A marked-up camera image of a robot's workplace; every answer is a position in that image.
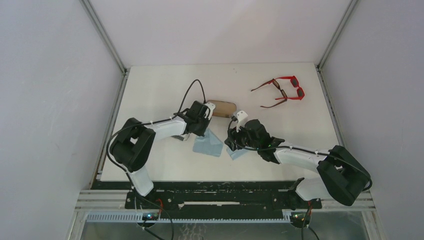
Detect brown striped glasses case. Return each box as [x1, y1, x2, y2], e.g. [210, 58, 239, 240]
[207, 100, 237, 118]

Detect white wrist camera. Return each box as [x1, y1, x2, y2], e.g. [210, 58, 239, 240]
[204, 101, 216, 121]
[233, 110, 249, 133]

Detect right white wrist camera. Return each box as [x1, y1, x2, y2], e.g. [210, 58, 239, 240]
[233, 110, 249, 133]

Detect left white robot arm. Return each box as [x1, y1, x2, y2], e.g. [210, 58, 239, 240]
[106, 101, 216, 197]

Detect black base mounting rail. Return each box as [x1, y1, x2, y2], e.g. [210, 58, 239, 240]
[91, 180, 323, 221]

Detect right black camera cable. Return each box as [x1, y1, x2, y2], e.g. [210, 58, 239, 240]
[227, 115, 373, 240]

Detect left black camera cable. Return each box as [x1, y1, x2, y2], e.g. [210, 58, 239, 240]
[105, 78, 208, 190]

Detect black camera cable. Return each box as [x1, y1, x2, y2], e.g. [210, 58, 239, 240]
[105, 78, 208, 190]
[227, 115, 373, 240]

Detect light blue cleaning cloth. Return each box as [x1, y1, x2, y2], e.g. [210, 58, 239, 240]
[192, 128, 224, 158]

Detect red sunglasses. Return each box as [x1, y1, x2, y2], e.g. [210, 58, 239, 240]
[275, 75, 305, 101]

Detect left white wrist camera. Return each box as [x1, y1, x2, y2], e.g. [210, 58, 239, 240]
[204, 101, 216, 121]

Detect brown tortoise sunglasses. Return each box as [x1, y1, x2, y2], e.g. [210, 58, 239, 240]
[250, 78, 288, 109]

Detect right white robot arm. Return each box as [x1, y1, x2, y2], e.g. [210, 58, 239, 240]
[224, 119, 373, 206]

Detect flag print glasses case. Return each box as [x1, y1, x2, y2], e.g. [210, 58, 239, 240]
[172, 133, 190, 142]

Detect right aluminium frame post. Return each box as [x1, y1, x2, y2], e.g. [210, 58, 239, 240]
[315, 0, 361, 146]

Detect left aluminium frame post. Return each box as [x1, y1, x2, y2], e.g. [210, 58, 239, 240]
[80, 0, 128, 190]

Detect aluminium frame post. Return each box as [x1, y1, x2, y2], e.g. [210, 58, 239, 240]
[315, 0, 361, 146]
[80, 0, 128, 190]

